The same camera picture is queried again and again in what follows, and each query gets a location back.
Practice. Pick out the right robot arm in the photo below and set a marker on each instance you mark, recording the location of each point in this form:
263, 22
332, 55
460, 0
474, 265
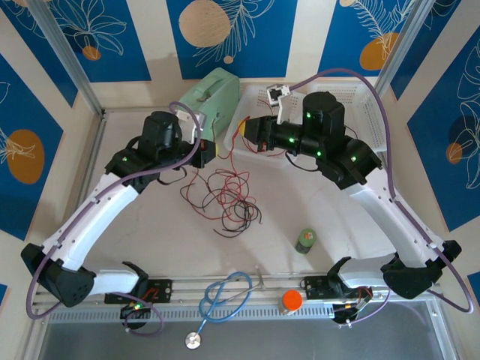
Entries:
382, 217

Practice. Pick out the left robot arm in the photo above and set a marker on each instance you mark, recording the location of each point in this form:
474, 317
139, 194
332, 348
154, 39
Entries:
86, 221

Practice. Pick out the white perforated plastic basket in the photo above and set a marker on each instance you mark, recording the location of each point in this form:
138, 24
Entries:
369, 112
255, 99

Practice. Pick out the mint green fabric case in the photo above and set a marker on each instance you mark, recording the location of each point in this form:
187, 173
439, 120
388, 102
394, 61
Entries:
217, 93

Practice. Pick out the green jar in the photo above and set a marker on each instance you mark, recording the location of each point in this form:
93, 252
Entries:
305, 242

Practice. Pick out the orange capped bottle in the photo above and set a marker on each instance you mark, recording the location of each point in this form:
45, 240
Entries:
291, 299

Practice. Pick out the blue stethoscope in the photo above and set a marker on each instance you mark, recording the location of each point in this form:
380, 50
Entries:
192, 340

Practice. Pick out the grey metal sheet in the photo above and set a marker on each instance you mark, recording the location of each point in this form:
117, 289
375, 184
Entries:
300, 341

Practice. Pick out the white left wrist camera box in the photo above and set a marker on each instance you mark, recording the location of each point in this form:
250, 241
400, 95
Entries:
197, 129

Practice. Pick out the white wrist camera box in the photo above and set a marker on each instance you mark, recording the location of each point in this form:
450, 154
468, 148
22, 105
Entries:
197, 129
284, 92

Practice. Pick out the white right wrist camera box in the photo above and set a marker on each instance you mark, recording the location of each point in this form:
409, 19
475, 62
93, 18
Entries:
284, 92

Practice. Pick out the aluminium frame post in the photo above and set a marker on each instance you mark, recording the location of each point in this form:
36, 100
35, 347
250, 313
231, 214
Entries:
397, 48
63, 48

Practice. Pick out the aluminium cross rail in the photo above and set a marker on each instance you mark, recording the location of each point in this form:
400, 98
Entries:
187, 292

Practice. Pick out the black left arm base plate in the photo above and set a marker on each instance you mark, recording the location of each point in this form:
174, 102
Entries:
165, 288

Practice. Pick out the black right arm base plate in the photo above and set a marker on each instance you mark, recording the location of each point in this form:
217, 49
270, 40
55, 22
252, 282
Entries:
315, 287

